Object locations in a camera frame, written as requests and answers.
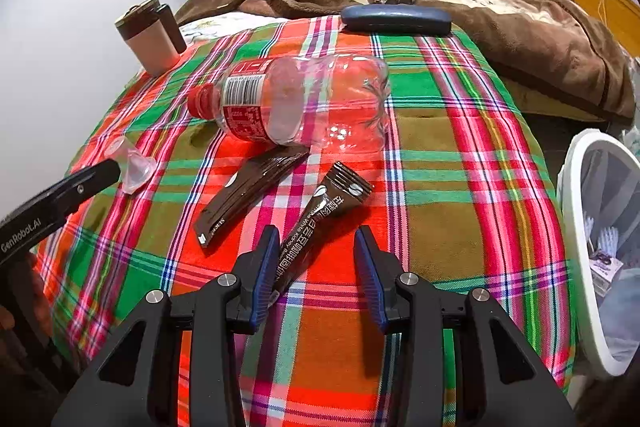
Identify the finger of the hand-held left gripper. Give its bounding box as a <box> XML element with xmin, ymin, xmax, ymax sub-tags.
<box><xmin>37</xmin><ymin>159</ymin><xmax>122</xmax><ymax>228</ymax></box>

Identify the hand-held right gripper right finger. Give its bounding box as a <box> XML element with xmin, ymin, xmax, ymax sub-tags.
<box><xmin>353</xmin><ymin>225</ymin><xmax>576</xmax><ymax>427</ymax></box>

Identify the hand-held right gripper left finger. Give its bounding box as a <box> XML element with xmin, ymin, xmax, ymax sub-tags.
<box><xmin>52</xmin><ymin>225</ymin><xmax>282</xmax><ymax>427</ymax></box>

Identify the small clear plastic cup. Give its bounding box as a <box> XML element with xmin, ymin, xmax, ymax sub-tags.
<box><xmin>102</xmin><ymin>137</ymin><xmax>153</xmax><ymax>195</ymax></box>

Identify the brown coffee sachet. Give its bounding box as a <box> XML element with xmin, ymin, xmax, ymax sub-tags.
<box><xmin>272</xmin><ymin>161</ymin><xmax>375</xmax><ymax>298</ymax></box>
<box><xmin>194</xmin><ymin>144</ymin><xmax>311</xmax><ymax>249</ymax></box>

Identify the white mesh trash bin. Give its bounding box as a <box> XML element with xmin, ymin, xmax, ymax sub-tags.
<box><xmin>556</xmin><ymin>128</ymin><xmax>640</xmax><ymax>377</ymax></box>

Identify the white foam fruit net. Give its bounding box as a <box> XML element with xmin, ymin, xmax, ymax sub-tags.
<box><xmin>582</xmin><ymin>214</ymin><xmax>621</xmax><ymax>253</ymax></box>

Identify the person's left hand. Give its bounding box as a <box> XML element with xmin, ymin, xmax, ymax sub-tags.
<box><xmin>27</xmin><ymin>254</ymin><xmax>53</xmax><ymax>338</ymax></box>

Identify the plaid cloth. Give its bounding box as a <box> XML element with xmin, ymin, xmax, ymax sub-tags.
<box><xmin>35</xmin><ymin>14</ymin><xmax>578</xmax><ymax>427</ymax></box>

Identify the beige mug with brown lid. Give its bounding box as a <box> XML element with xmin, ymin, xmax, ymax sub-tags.
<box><xmin>114</xmin><ymin>0</ymin><xmax>187</xmax><ymax>75</ymax></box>

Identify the clear bottle with red cap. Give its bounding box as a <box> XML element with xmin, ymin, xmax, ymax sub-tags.
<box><xmin>186</xmin><ymin>54</ymin><xmax>392</xmax><ymax>151</ymax></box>

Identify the white bed sheet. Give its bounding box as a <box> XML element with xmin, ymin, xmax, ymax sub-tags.
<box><xmin>177</xmin><ymin>11</ymin><xmax>288</xmax><ymax>42</ymax></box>

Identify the dark blue glasses case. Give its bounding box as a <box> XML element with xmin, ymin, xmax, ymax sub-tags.
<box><xmin>341</xmin><ymin>3</ymin><xmax>452</xmax><ymax>35</ymax></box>

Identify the brown patterned blanket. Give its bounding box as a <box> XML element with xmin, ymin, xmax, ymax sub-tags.
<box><xmin>175</xmin><ymin>0</ymin><xmax>638</xmax><ymax>122</ymax></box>

